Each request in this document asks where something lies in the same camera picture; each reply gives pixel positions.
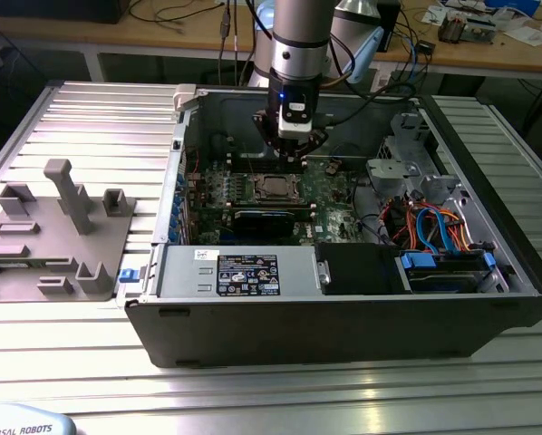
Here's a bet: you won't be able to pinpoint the grey case latch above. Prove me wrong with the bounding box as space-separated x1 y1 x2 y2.
172 83 200 112

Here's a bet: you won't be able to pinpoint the large black box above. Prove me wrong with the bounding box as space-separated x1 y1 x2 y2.
0 0 121 25

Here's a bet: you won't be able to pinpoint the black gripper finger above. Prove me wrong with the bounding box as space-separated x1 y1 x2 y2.
292 129 331 168
252 111 295 168

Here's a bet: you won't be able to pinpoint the black drive bay box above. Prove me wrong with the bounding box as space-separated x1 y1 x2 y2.
315 242 402 296

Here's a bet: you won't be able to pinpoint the blue flat data wire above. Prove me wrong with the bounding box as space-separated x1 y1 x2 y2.
414 204 451 256

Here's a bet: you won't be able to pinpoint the tall black device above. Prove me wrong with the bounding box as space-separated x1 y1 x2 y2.
377 0 402 54

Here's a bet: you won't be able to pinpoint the black graphics card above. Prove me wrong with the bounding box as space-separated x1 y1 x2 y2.
231 208 296 238

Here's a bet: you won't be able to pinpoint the grey metal drive cage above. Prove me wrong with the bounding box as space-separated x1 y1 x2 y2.
364 111 463 203

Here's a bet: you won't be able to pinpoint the green electronics module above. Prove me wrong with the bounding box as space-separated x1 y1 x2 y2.
463 17 498 44

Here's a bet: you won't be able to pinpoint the grey parts rack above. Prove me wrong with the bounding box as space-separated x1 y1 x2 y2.
0 158 140 304

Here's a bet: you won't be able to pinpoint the CPU socket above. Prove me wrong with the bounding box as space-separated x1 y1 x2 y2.
251 173 305 203

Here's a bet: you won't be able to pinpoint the copper wound transformer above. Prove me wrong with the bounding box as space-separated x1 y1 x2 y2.
437 13 469 45

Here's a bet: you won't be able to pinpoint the red wire bundle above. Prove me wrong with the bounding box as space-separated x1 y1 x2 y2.
378 198 420 244

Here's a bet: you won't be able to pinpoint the green motherboard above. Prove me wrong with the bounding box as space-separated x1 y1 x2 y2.
182 156 383 248

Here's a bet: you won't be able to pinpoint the silver power supply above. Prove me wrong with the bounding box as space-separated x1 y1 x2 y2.
154 243 321 301

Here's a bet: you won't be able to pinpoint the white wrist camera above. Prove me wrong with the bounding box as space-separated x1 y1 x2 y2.
277 101 316 138

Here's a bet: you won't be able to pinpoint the wooden workbench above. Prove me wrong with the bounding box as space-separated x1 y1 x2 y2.
0 0 542 76

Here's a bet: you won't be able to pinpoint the disk drive blue carrier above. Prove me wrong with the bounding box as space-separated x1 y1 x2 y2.
393 250 498 295

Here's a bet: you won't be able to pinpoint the open PC case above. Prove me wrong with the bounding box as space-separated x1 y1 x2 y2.
123 84 542 369

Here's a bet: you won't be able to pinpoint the silver-topped green CPU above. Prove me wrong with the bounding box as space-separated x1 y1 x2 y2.
262 177 295 198

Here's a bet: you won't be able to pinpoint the orange wire bundle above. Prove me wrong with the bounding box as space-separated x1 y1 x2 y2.
440 206 479 253

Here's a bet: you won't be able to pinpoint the white paper sheets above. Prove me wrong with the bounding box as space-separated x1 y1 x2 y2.
501 24 542 46

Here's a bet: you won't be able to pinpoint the metal socket cover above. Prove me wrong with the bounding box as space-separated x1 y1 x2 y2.
253 174 304 201

